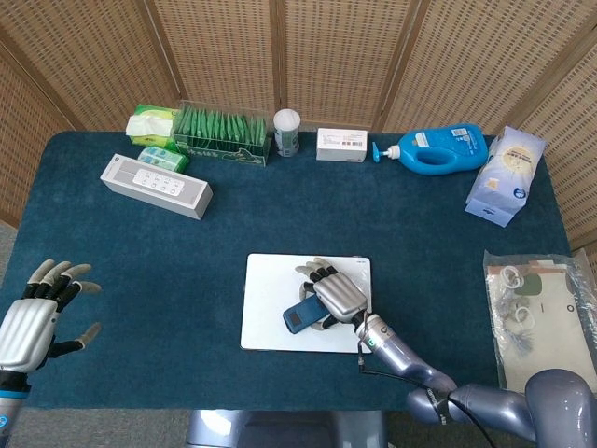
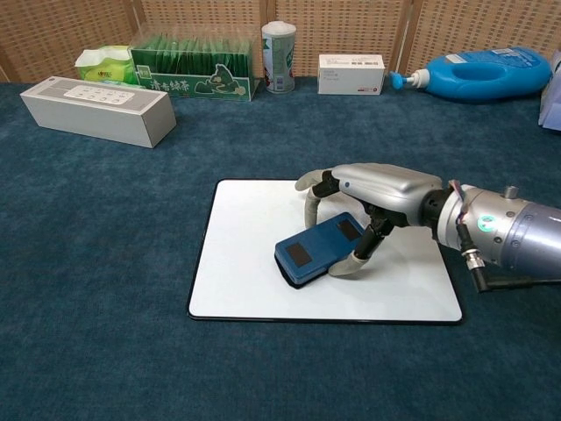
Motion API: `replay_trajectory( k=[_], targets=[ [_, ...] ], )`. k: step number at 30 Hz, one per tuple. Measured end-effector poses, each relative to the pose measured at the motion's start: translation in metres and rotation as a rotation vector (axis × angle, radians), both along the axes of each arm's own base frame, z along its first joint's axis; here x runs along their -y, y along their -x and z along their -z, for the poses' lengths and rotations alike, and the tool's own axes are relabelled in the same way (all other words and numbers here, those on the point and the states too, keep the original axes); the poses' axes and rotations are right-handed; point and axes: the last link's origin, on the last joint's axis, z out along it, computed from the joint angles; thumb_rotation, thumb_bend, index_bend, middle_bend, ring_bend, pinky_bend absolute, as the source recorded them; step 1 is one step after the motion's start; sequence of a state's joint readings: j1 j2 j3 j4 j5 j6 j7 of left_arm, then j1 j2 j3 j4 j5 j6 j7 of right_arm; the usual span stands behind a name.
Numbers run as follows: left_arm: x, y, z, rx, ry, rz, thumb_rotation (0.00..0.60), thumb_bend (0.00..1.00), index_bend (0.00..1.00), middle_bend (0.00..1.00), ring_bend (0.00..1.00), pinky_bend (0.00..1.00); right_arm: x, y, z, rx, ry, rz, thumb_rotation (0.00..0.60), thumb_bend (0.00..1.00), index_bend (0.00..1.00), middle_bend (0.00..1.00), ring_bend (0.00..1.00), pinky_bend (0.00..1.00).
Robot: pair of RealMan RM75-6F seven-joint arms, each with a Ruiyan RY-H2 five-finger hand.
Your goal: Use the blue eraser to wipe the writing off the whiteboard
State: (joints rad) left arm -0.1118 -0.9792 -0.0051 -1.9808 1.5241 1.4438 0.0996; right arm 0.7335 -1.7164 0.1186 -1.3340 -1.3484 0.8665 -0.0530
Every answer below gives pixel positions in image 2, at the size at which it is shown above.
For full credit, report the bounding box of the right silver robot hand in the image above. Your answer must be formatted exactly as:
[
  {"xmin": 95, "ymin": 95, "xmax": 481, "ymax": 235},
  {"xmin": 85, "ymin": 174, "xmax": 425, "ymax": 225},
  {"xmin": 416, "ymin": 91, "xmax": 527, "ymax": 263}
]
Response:
[{"xmin": 294, "ymin": 162, "xmax": 444, "ymax": 278}]

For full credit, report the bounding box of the blue whiteboard eraser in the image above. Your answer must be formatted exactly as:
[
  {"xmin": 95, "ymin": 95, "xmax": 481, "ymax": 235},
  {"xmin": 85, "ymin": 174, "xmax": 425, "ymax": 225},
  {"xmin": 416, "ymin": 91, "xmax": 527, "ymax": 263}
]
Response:
[{"xmin": 273, "ymin": 211, "xmax": 365, "ymax": 290}]

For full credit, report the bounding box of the white dry-erase board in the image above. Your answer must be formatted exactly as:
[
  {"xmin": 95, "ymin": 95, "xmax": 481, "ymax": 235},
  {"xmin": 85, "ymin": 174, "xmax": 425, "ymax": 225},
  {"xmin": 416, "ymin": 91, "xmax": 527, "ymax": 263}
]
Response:
[{"xmin": 187, "ymin": 178, "xmax": 465, "ymax": 325}]

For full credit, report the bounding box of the small white carton box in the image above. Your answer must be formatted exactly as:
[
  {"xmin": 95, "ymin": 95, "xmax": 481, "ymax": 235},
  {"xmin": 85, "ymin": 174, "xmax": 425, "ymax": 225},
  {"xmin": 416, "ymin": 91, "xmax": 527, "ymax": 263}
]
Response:
[{"xmin": 317, "ymin": 54, "xmax": 387, "ymax": 96}]

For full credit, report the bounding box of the blue pump detergent bottle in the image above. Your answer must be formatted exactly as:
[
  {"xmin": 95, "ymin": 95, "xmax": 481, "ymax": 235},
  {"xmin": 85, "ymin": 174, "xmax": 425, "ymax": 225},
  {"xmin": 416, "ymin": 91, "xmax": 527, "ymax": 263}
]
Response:
[{"xmin": 389, "ymin": 45, "xmax": 553, "ymax": 105}]

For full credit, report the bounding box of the woven rattan folding screen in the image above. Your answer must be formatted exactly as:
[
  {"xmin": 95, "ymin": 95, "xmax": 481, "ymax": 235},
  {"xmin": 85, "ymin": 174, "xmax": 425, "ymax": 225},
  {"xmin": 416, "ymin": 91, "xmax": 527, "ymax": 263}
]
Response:
[{"xmin": 0, "ymin": 0, "xmax": 561, "ymax": 84}]

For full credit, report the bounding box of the white-lidded cylindrical canister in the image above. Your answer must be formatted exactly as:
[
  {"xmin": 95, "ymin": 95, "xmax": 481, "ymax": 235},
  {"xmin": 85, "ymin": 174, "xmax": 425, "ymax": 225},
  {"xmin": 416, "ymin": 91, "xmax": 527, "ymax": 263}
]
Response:
[{"xmin": 261, "ymin": 20, "xmax": 298, "ymax": 94}]

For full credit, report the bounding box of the pale blue paper bag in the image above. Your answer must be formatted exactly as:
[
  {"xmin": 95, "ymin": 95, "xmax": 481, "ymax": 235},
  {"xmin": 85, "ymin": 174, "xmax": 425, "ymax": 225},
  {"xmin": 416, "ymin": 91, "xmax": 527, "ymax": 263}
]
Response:
[{"xmin": 537, "ymin": 54, "xmax": 561, "ymax": 131}]

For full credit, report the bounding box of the clear green tea bag box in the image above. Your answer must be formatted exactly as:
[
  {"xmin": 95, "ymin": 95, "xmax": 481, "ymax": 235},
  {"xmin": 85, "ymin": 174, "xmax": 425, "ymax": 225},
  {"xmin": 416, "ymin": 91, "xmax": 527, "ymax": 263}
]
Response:
[{"xmin": 130, "ymin": 33, "xmax": 255, "ymax": 103}]

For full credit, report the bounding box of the white rectangular speaker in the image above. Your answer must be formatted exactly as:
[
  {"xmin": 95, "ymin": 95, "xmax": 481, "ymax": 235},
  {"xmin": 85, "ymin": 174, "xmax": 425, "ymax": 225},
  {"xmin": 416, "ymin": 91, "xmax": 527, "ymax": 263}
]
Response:
[{"xmin": 19, "ymin": 76, "xmax": 178, "ymax": 150}]

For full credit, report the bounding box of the green tissue pack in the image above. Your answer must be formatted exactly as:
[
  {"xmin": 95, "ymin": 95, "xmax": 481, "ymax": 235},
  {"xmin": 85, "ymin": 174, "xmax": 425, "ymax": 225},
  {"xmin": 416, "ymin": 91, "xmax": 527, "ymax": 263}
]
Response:
[{"xmin": 74, "ymin": 45, "xmax": 136, "ymax": 84}]

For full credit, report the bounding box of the teal table mat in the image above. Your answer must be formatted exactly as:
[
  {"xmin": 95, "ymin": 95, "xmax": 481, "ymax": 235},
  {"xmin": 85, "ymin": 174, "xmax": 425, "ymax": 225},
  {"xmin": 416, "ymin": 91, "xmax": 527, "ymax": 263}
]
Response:
[{"xmin": 0, "ymin": 74, "xmax": 561, "ymax": 421}]

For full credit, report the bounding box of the black arm cable with connector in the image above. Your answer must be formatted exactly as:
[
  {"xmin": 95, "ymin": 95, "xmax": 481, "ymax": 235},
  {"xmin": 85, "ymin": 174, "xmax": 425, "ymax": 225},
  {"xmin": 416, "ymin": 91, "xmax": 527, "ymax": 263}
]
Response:
[{"xmin": 455, "ymin": 221, "xmax": 561, "ymax": 294}]

